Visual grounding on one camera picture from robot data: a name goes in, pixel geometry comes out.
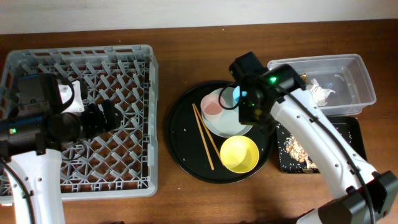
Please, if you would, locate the light blue plastic cup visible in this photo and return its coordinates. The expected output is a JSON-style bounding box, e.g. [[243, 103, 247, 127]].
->
[[233, 86, 247, 106]]

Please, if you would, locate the pink plastic cup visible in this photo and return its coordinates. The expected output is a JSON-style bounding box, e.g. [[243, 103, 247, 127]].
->
[[200, 94, 225, 121]]

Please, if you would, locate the grey round plate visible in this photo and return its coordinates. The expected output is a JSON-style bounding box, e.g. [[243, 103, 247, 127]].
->
[[203, 87, 252, 138]]

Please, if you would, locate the white tissue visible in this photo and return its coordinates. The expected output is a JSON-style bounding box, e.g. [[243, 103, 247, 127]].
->
[[307, 79, 336, 106]]

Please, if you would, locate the yellow plastic bowl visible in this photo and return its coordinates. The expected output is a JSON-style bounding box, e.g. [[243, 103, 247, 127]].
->
[[220, 136, 260, 174]]

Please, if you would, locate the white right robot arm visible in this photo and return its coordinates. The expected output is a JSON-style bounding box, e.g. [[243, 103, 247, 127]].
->
[[229, 52, 397, 224]]

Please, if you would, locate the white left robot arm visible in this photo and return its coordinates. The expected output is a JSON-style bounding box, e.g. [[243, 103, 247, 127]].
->
[[1, 100, 123, 223]]

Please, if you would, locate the grey dishwasher rack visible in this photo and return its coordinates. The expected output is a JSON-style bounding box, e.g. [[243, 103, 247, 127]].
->
[[1, 45, 159, 201]]

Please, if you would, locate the clear plastic waste bin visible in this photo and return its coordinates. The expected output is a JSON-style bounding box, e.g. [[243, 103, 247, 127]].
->
[[267, 54, 376, 116]]

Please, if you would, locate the black rectangular food-waste tray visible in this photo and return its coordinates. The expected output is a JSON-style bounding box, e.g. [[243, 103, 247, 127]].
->
[[276, 116, 367, 174]]

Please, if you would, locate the round black tray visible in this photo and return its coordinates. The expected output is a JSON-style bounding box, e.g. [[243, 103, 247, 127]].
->
[[165, 80, 277, 184]]

